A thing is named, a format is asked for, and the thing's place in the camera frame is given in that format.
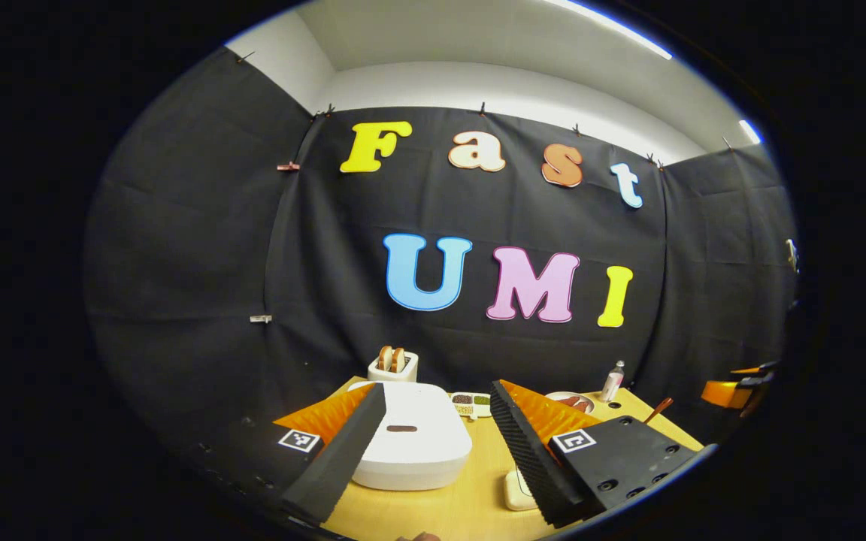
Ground white divided bean dish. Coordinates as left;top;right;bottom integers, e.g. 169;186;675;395
448;391;494;419

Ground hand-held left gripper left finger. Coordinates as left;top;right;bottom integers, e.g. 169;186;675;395
192;382;389;527

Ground clear box of rice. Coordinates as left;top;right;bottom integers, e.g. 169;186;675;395
504;466;540;512

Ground white round plate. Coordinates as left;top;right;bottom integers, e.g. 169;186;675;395
544;391;596;416

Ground black backdrop cloth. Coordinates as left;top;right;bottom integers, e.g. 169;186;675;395
83;45;801;482

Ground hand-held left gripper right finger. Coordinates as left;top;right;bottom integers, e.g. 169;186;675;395
489;379;705;528

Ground white rice cooker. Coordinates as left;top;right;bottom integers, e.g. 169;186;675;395
348;380;473;492

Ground white toaster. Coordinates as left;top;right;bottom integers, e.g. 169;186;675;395
368;351;419;382

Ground clear bottle with pink label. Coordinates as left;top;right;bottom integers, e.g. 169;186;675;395
600;360;626;403

